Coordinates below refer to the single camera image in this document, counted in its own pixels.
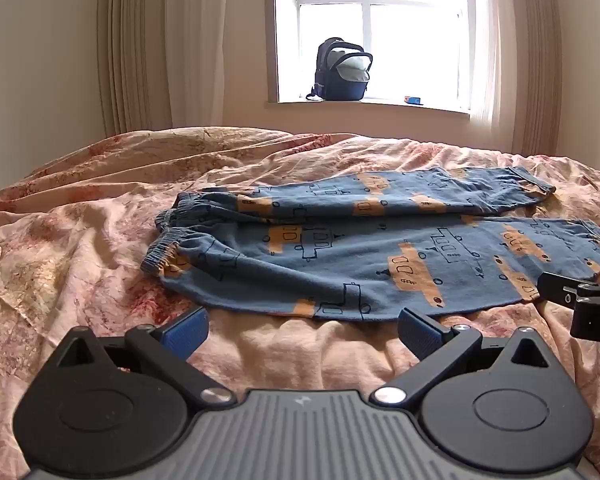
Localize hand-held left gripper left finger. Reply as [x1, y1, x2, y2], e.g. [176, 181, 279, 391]
[44, 306, 236, 408]

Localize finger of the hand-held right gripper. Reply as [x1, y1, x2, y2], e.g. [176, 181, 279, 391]
[537, 271, 600, 311]

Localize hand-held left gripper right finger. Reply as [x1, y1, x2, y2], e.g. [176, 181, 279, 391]
[370, 306, 557, 406]

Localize blue pants with orange print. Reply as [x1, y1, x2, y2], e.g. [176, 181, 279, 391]
[140, 165, 600, 322]

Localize pink floral blanket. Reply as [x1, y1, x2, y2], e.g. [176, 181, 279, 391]
[0, 126, 600, 480]

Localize beige curtain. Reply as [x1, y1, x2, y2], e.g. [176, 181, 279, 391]
[96, 0, 183, 137]
[509, 0, 577, 157]

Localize white windowsill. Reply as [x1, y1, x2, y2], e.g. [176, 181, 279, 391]
[264, 98, 473, 120]

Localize white sheer curtain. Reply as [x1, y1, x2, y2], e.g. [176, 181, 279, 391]
[466, 0, 523, 147]
[164, 0, 281, 131]

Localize dark blue backpack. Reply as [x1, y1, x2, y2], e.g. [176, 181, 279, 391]
[306, 37, 375, 102]

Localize white framed window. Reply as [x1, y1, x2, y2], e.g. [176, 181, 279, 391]
[272, 0, 481, 111]

